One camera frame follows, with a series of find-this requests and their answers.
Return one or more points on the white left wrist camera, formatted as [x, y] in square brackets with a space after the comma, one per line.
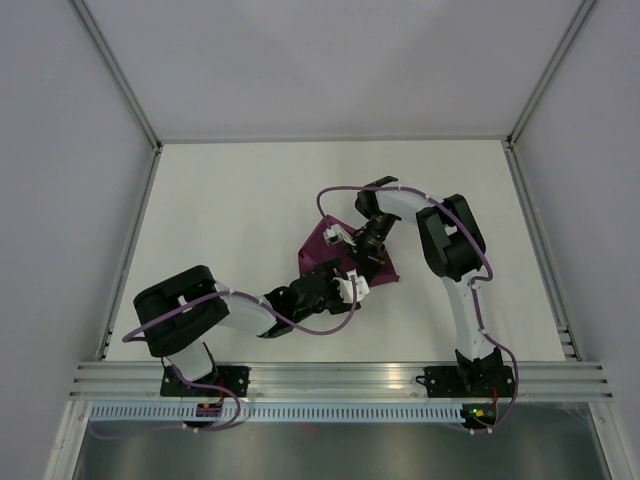
[353, 287]

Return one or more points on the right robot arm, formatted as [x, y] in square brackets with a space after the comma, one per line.
[455, 251]

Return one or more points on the purple cloth napkin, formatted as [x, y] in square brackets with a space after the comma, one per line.
[315, 251]

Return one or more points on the white slotted cable duct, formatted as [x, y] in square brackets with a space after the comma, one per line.
[281, 412]

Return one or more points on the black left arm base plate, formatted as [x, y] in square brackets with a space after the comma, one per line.
[225, 378]

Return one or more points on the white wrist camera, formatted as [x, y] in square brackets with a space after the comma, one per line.
[353, 287]
[335, 234]

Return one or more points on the left aluminium frame post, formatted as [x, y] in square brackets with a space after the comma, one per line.
[91, 27]

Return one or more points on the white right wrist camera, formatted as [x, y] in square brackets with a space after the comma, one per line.
[335, 234]

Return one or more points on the aluminium frame rail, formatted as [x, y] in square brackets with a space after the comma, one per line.
[559, 381]

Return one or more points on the right aluminium frame post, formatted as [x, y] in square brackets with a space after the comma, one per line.
[570, 35]

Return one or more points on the aluminium frame post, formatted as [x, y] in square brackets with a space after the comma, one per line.
[570, 35]
[91, 27]

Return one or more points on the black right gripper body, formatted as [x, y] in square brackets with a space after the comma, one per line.
[369, 244]

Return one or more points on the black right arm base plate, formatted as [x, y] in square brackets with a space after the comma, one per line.
[445, 382]

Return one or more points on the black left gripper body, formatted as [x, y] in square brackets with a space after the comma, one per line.
[331, 298]

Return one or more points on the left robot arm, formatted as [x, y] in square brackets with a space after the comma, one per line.
[175, 314]

